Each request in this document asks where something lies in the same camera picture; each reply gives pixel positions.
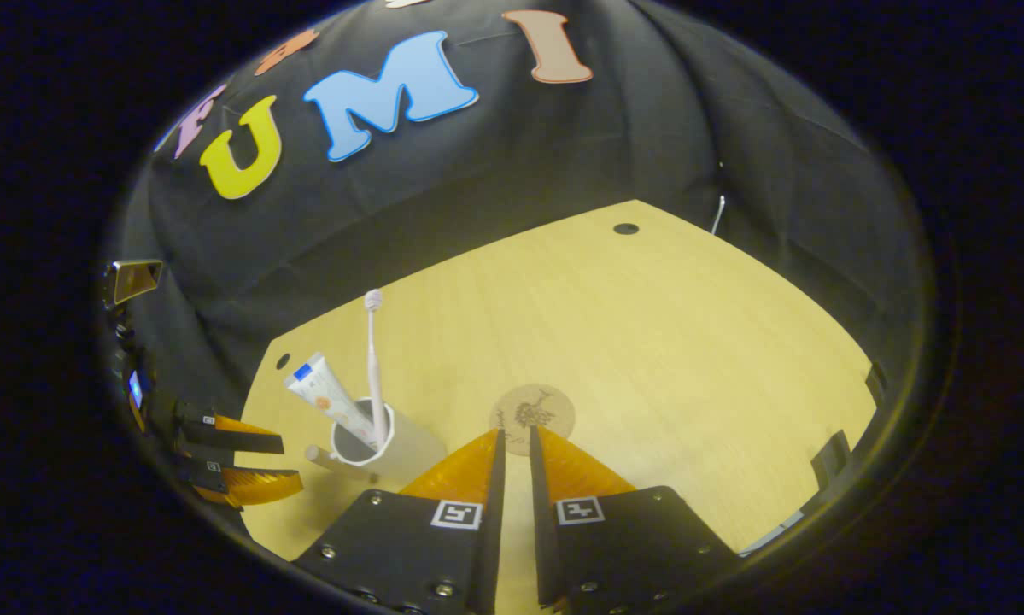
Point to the wooden desktop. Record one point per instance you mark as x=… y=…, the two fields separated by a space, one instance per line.
x=648 y=342

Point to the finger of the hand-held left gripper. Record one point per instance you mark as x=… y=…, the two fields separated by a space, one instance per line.
x=238 y=440
x=247 y=487

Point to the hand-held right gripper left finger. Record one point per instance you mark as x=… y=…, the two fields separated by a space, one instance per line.
x=492 y=530

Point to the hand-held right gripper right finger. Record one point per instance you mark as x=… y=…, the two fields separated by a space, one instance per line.
x=543 y=530

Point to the round cork coaster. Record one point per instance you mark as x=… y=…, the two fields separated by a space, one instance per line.
x=533 y=406

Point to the pale pink toothbrush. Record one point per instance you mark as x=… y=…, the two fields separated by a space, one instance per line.
x=374 y=367

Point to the white toothpaste tube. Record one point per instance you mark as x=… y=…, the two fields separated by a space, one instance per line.
x=324 y=393

